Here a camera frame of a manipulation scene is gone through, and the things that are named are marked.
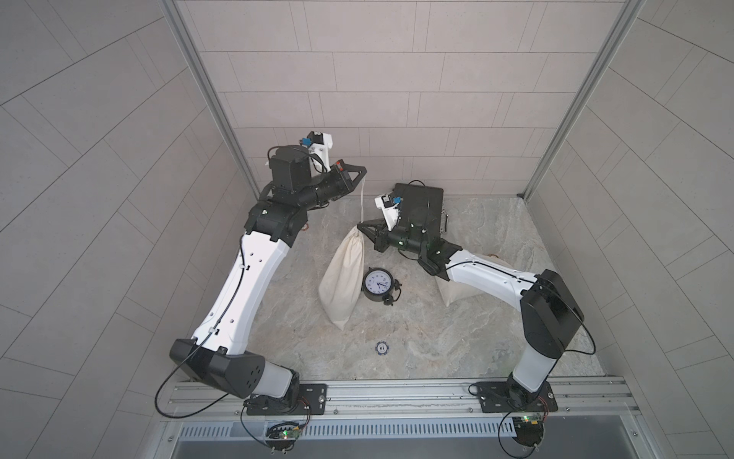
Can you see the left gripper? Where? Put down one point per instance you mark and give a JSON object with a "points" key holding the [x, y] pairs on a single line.
{"points": [[337, 179]]}

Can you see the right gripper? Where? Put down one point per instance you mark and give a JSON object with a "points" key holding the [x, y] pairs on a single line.
{"points": [[381, 236]]}

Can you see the white cloth soil bag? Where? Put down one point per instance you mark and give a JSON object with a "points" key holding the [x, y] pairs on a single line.
{"points": [[340, 287]]}

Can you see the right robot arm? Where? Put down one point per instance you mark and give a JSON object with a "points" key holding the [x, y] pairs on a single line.
{"points": [[550, 314]]}

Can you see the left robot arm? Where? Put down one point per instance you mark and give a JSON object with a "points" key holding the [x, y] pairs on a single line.
{"points": [[217, 353]]}

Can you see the black ribbed briefcase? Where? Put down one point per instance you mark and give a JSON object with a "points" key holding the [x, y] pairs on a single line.
{"points": [[421, 207]]}

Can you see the black alarm clock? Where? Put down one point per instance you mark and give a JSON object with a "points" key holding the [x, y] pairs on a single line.
{"points": [[379, 285]]}

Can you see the blue poker chip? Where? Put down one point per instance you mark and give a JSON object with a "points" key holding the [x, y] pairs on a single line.
{"points": [[382, 348]]}

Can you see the ventilation grille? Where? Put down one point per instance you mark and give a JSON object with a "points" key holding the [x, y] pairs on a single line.
{"points": [[361, 429]]}

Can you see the left circuit board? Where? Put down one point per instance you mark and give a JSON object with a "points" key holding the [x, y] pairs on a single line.
{"points": [[283, 436]]}

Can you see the circuit board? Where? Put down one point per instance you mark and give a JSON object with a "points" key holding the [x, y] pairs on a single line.
{"points": [[283, 436], [529, 431]]}

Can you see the left corner aluminium profile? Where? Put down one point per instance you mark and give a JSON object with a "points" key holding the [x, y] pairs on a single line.
{"points": [[175, 20]]}

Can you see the corner aluminium profile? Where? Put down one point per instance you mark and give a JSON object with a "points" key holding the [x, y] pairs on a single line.
{"points": [[618, 32], [175, 20]]}

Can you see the right circuit board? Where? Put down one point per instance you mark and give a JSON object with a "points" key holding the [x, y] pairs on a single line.
{"points": [[529, 431]]}

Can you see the right corner aluminium profile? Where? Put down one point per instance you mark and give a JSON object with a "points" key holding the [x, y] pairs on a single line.
{"points": [[618, 32]]}

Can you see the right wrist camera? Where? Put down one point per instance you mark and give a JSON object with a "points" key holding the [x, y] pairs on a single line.
{"points": [[390, 206]]}

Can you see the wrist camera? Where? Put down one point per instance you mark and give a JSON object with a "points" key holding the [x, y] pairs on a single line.
{"points": [[319, 145], [390, 206]]}

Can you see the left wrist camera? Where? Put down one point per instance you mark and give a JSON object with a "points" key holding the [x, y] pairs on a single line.
{"points": [[319, 145]]}

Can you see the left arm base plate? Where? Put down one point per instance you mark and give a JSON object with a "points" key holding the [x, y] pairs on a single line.
{"points": [[307, 399]]}

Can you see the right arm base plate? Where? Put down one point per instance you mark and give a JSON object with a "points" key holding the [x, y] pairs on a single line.
{"points": [[509, 396]]}

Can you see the aluminium mounting rail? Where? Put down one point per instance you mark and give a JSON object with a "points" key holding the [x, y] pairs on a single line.
{"points": [[405, 399]]}

